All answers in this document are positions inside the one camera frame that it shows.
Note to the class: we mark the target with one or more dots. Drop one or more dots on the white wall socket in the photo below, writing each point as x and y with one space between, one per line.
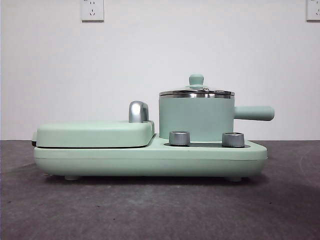
313 11
92 11

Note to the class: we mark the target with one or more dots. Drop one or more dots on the silver control knob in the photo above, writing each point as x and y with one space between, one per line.
233 139
179 138

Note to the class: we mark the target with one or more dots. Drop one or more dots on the green breakfast machine base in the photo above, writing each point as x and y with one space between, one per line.
150 160

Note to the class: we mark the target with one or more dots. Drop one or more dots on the glass pot lid green knob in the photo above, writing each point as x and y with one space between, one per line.
196 80

